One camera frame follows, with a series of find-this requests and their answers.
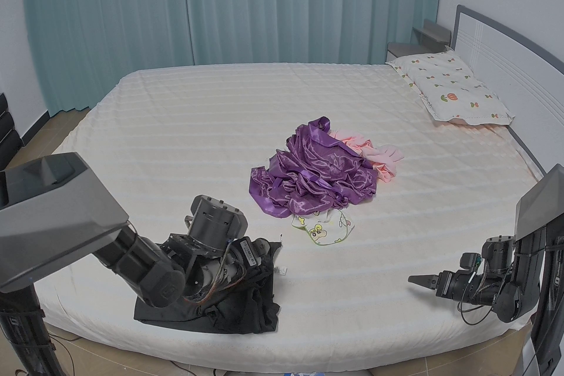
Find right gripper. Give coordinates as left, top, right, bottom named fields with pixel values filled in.
left=436, top=271, right=483, bottom=302

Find purple satin garment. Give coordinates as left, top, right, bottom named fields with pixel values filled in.
left=249, top=115, right=380, bottom=218

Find black T-shirt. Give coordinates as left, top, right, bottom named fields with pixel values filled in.
left=133, top=240, right=283, bottom=335

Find white printed garment green trim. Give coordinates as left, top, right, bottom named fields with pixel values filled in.
left=291, top=209, right=356, bottom=247

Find white printed pillow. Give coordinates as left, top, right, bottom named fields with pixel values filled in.
left=387, top=49, right=516, bottom=125

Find grey bedside table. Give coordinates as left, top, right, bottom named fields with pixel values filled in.
left=387, top=19, right=454, bottom=60

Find black cable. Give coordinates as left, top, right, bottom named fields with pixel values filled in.
left=46, top=332, right=84, bottom=362
left=458, top=304, right=493, bottom=326

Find pink garment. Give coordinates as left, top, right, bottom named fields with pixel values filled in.
left=330, top=128, right=405, bottom=184

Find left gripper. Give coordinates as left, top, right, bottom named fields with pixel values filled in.
left=220, top=237, right=271, bottom=278

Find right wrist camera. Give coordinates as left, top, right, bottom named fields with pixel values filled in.
left=459, top=252, right=482, bottom=273

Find bed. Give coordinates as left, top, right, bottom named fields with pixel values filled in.
left=33, top=4, right=564, bottom=366

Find black chest of drawers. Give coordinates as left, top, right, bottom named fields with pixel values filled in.
left=0, top=92, right=24, bottom=170

